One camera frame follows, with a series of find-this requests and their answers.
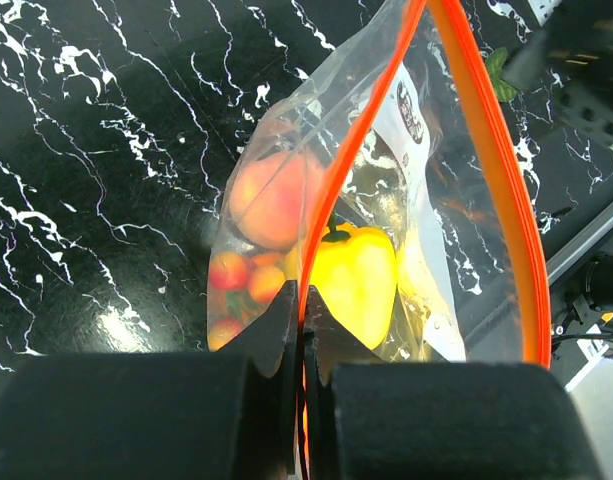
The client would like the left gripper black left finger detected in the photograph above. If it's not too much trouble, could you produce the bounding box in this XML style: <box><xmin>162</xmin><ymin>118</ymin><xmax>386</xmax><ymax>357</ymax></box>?
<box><xmin>0</xmin><ymin>281</ymin><xmax>298</xmax><ymax>479</ymax></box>

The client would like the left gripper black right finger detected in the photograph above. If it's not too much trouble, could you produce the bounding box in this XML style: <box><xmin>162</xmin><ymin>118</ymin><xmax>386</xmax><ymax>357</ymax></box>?
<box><xmin>304</xmin><ymin>289</ymin><xmax>604</xmax><ymax>479</ymax></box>

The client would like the yellow bell pepper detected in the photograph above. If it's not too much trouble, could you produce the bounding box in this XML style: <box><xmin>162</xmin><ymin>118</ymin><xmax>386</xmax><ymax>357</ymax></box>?
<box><xmin>307</xmin><ymin>222</ymin><xmax>397</xmax><ymax>350</ymax></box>

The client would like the peach fruit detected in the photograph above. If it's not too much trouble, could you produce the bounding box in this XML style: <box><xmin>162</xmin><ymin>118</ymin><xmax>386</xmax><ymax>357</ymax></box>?
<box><xmin>228</xmin><ymin>152</ymin><xmax>326</xmax><ymax>250</ymax></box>

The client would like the clear zip bag orange zipper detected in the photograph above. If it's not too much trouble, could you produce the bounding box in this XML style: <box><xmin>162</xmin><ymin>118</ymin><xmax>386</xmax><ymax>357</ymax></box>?
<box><xmin>210</xmin><ymin>1</ymin><xmax>551</xmax><ymax>477</ymax></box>

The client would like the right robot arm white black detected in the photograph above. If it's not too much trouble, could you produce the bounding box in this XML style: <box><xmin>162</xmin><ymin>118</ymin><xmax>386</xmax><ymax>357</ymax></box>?
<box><xmin>500</xmin><ymin>1</ymin><xmax>613</xmax><ymax>152</ymax></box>

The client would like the black marbled table mat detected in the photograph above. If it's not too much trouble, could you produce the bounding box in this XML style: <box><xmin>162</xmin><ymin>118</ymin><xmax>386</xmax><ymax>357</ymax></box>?
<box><xmin>0</xmin><ymin>0</ymin><xmax>613</xmax><ymax>371</ymax></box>

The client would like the green artificial leaf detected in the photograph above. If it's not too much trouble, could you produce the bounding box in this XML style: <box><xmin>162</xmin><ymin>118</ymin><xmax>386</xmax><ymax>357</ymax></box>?
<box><xmin>484</xmin><ymin>47</ymin><xmax>518</xmax><ymax>103</ymax></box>

